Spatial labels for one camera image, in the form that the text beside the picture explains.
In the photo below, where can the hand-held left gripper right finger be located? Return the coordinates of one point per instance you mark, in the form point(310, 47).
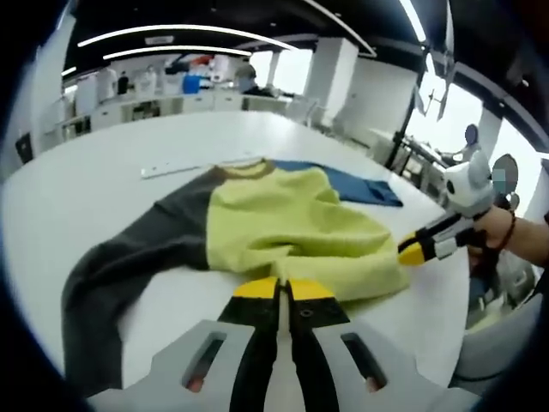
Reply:
point(386, 377)

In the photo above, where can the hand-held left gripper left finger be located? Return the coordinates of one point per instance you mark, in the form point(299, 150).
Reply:
point(180, 377)

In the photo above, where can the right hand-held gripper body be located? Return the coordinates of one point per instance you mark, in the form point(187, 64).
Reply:
point(469, 189)

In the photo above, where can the yellow grey blue garment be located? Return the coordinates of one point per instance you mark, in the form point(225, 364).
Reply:
point(274, 214)

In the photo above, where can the person's right hand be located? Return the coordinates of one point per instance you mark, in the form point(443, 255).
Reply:
point(493, 227)

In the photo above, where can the person's blue jeans leg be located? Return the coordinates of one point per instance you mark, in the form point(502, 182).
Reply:
point(481, 292)

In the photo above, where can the tall light stand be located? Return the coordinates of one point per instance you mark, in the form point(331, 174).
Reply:
point(442, 94)

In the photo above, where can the white mesh office chair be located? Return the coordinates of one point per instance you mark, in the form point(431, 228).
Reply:
point(493, 347)

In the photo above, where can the white square pillar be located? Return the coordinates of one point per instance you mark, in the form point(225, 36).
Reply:
point(332, 81)
point(51, 86)

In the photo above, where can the long ceiling light strip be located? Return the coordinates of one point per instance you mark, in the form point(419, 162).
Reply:
point(184, 30)
point(176, 51)
point(412, 19)

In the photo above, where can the white counter cabinets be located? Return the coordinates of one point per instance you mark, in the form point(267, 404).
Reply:
point(180, 105)

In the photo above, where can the black rectangular object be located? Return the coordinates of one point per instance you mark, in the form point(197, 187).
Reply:
point(24, 148)

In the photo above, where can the blue box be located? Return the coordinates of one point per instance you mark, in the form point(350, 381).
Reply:
point(192, 82)

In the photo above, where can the short ceiling light strip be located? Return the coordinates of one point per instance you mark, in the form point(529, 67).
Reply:
point(69, 70)

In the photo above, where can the ceiling vent unit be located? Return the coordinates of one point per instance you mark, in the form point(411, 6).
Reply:
point(158, 40)

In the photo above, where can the black frame desk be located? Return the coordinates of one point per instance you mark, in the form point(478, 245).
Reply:
point(412, 150)

